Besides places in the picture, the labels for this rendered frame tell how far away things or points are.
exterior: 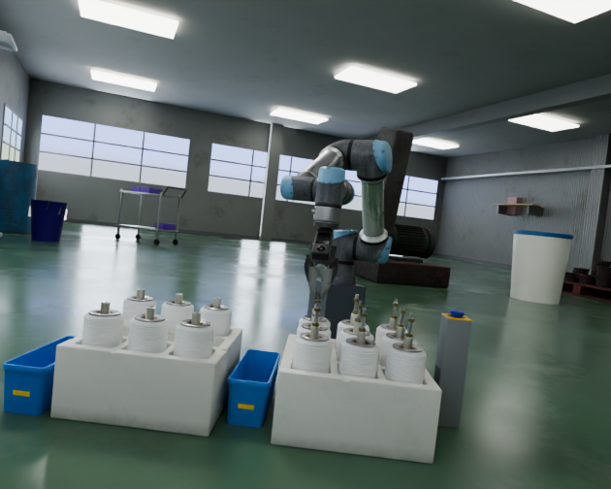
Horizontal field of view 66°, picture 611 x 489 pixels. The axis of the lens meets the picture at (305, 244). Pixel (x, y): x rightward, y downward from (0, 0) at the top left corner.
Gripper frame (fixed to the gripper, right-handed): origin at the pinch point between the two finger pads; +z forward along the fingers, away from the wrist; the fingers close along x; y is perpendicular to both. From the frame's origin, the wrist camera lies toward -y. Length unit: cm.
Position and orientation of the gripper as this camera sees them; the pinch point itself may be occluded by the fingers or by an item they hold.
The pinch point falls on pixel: (317, 295)
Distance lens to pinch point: 130.4
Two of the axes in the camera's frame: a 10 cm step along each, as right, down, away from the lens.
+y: 0.8, -0.3, 10.0
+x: -9.9, -1.1, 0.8
